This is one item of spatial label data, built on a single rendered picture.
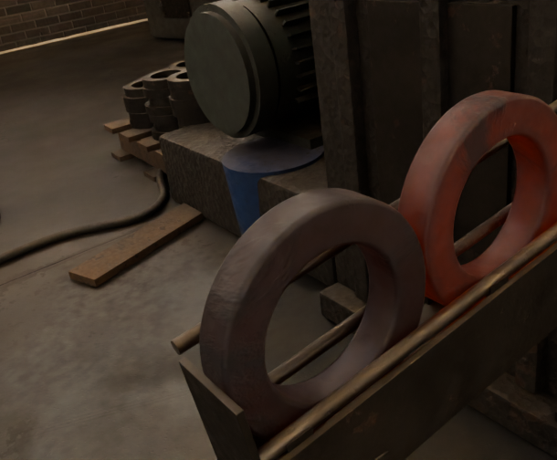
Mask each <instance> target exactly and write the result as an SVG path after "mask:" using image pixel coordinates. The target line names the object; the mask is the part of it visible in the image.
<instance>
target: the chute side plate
mask: <svg viewBox="0 0 557 460"><path fill-rule="evenodd" d="M556 327H557V243H556V244H555V245H553V246H552V247H551V248H549V249H548V250H547V251H545V252H544V253H543V254H542V255H540V256H539V257H538V258H536V259H535V260H534V261H532V262H531V263H530V264H529V265H527V266H526V267H524V268H523V269H522V270H521V271H520V272H519V273H518V274H517V275H515V276H514V277H512V278H511V279H510V280H509V281H508V282H507V283H506V284H504V285H503V286H502V287H500V288H499V289H498V290H496V291H495V292H494V293H492V294H491V295H489V296H488V297H487V298H485V299H484V300H482V301H481V302H480V303H479V304H477V305H476V306H475V307H474V308H473V309H472V310H470V311H469V312H468V313H467V314H465V315H464V316H463V317H461V318H460V319H459V320H457V321H456V322H455V323H453V324H452V325H451V326H450V327H448V328H447V329H446V330H444V331H443V332H442V333H440V334H439V335H438V336H437V337H435V338H434V339H433V340H431V341H430V342H429V343H427V344H426V345H425V346H424V347H423V348H422V349H421V350H419V351H418V352H417V353H415V354H414V355H413V356H411V357H410V358H409V359H408V360H406V361H405V362H404V363H402V364H401V365H400V366H398V367H397V368H396V369H395V370H393V371H392V372H390V373H389V374H388V375H387V376H385V377H384V378H383V379H381V380H380V381H379V382H377V383H376V384H375V385H374V386H373V387H372V388H371V389H369V390H368V391H367V392H365V393H364V394H363V395H361V396H360V397H359V398H358V399H356V400H355V401H354V402H352V403H351V404H350V405H348V406H347V407H346V408H345V409H343V410H342V411H341V412H339V413H338V414H337V415H335V416H334V417H333V418H332V419H330V420H329V421H328V422H327V423H326V424H324V425H323V426H322V427H321V428H319V429H318V430H317V431H316V432H314V434H312V435H311V436H310V437H309V438H307V439H306V440H305V441H303V442H302V443H301V444H299V445H298V446H297V447H296V448H294V449H293V450H292V451H290V452H289V453H287V454H286V455H284V456H283V457H282V458H280V459H279V460H374V459H375V458H377V457H378V456H379V455H381V454H383V453H384V452H385V451H387V450H390V452H391V460H405V459H406V458H407V457H408V456H409V455H410V454H411V453H413V452H414V451H415V450H416V449H417V448H418V447H419V446H420V445H421V444H423V443H424V442H425V441H426V440H427V439H428V438H430V437H431V436H432V435H433V434H434V433H435V432H437V431H438V430H439V429H440V428H441V427H442V426H443V425H445V424H446V423H447V422H448V421H449V420H450V419H452V418H453V417H454V416H455V415H456V414H457V413H459V412H460V411H461V410H462V409H463V408H464V407H465V406H467V405H468V404H469V403H470V402H471V401H472V400H474V399H475V398H476V397H477V396H478V395H479V394H480V393H482V392H483V391H484V390H485V389H486V388H487V387H489V386H490V385H491V384H492V383H493V382H494V381H495V380H497V378H498V377H499V376H500V375H501V374H503V373H504V372H505V371H506V370H507V369H508V368H510V367H511V366H512V365H513V364H514V363H515V362H516V361H518V360H519V359H520V358H521V357H522V356H524V355H525V354H526V353H527V352H528V351H529V350H531V349H532V348H533V347H534V346H535V345H536V344H537V343H539V342H540V341H541V340H542V339H543V338H544V337H546V336H547V335H548V334H549V333H550V332H551V331H552V330H554V329H555V328H556Z"/></svg>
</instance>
